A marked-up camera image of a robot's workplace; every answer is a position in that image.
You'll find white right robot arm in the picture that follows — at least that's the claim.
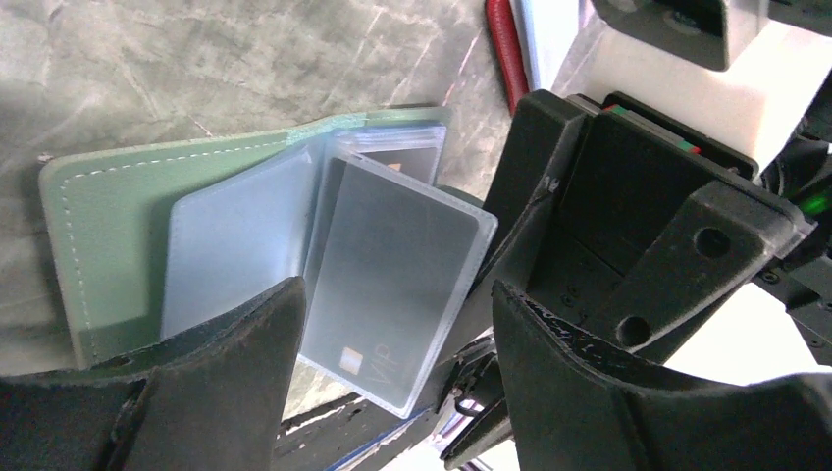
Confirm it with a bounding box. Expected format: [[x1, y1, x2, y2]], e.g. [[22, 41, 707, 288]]
[[441, 1, 831, 470]]

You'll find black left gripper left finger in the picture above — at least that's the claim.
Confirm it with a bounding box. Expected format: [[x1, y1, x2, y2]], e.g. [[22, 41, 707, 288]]
[[1, 277, 305, 470]]

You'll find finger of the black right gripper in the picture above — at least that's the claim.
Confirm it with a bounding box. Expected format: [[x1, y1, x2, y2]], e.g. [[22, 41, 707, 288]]
[[440, 338, 513, 470]]

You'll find black vip card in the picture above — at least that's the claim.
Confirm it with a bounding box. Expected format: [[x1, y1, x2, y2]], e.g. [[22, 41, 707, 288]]
[[299, 153, 498, 418]]

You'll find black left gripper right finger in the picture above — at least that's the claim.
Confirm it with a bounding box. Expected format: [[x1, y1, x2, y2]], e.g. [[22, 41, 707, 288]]
[[493, 281, 831, 470]]

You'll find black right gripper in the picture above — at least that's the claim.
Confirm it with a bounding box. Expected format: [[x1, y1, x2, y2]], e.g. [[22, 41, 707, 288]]
[[429, 90, 830, 403]]

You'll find green card holder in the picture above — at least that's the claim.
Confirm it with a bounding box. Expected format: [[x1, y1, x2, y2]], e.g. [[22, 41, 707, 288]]
[[39, 107, 449, 367]]

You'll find red card holder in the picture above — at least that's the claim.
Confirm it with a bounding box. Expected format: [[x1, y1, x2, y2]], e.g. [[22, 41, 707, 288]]
[[483, 0, 573, 116]]

